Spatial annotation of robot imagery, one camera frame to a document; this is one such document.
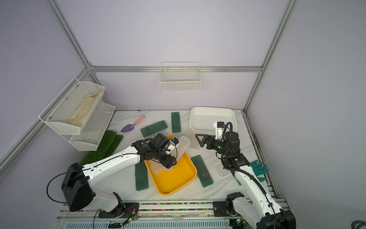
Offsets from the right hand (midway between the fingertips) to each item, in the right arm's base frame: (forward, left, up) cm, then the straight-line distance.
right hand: (201, 138), depth 77 cm
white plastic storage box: (+33, -5, -22) cm, 41 cm away
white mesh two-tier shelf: (+9, +72, -10) cm, 73 cm away
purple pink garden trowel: (+25, +53, -20) cm, 62 cm away
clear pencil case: (-8, +27, -19) cm, 34 cm away
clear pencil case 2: (-12, -13, -21) cm, 27 cm away
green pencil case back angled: (+22, +34, -19) cm, 45 cm away
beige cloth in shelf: (+10, +67, +9) cm, 68 cm away
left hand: (-8, +18, -10) cm, 22 cm away
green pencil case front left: (-13, +36, -20) cm, 43 cm away
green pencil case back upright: (+29, +17, -20) cm, 39 cm away
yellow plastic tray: (-17, +21, -20) cm, 33 cm away
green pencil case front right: (-11, -1, -21) cm, 24 cm away
